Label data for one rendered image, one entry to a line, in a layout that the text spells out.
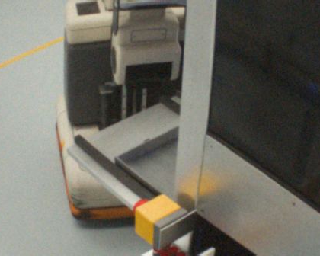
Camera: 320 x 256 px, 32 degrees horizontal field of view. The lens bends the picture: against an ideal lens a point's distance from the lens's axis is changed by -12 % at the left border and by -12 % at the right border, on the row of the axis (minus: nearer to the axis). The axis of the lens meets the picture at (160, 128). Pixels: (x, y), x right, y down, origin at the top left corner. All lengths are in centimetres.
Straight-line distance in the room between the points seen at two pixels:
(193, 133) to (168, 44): 109
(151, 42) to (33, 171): 99
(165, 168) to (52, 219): 119
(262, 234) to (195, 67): 32
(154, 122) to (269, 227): 68
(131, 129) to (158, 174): 19
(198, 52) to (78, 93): 155
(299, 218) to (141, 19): 130
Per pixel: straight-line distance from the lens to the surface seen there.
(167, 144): 156
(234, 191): 107
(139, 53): 212
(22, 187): 277
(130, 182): 142
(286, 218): 100
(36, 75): 356
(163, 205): 117
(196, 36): 99
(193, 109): 106
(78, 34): 237
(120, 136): 158
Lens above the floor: 184
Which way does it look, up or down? 36 degrees down
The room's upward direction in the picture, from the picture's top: 3 degrees clockwise
